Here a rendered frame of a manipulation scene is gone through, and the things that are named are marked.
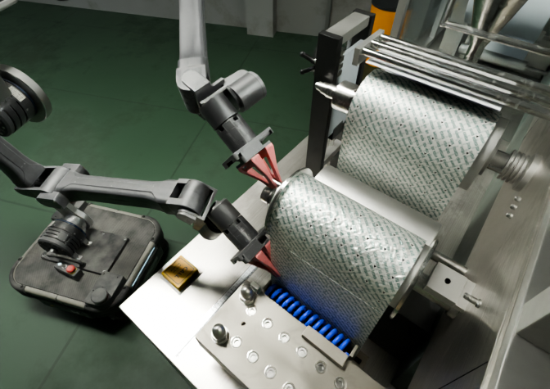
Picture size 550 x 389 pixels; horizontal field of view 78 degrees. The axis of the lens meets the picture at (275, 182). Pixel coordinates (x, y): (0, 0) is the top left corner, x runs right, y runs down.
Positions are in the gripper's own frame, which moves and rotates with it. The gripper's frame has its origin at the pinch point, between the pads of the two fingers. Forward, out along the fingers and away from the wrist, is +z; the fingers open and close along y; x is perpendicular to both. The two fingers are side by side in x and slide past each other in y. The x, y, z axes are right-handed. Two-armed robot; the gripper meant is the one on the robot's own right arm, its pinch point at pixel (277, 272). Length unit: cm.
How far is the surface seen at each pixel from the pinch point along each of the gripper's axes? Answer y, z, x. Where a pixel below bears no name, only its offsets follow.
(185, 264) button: 7.9, -14.8, -26.0
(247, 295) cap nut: 7.6, -1.3, -2.1
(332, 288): 0.2, 6.2, 14.9
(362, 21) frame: -44, -27, 26
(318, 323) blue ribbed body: 2.4, 12.8, 3.2
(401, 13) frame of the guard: -102, -28, 2
